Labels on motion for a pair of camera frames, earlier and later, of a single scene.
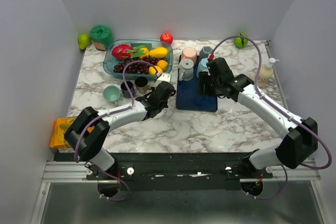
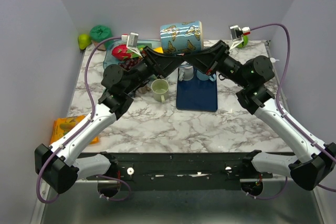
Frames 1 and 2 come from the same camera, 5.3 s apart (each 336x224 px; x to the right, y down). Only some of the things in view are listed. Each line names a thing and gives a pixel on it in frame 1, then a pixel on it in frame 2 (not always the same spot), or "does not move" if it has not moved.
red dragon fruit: (124, 52) does not move
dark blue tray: (188, 97) does not move
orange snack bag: (61, 126) does not move
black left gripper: (165, 105) → (166, 63)
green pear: (84, 40) does not move
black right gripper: (203, 77) → (204, 61)
